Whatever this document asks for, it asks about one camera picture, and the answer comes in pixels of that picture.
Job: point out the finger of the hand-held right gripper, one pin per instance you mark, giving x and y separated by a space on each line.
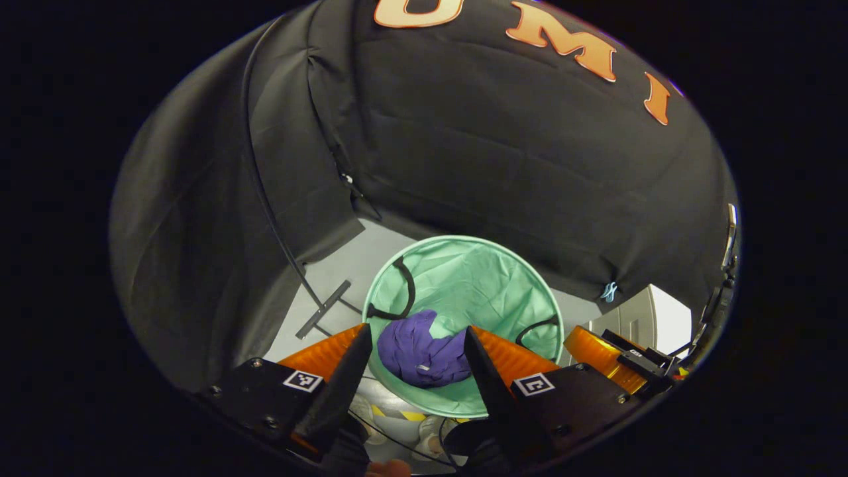
596 354

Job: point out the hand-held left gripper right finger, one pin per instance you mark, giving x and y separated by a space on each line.
493 391

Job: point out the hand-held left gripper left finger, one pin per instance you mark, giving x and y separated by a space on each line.
338 397

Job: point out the green laundry hamper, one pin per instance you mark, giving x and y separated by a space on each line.
477 285

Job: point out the black metal clothes rack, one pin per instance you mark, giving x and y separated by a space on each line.
322 310

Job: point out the white shoe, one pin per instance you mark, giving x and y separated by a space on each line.
430 434
371 417

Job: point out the white cabinet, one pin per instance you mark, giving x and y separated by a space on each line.
656 318

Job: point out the blue clip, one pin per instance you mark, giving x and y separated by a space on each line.
608 291

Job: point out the black backdrop cloth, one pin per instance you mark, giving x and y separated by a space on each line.
497 165

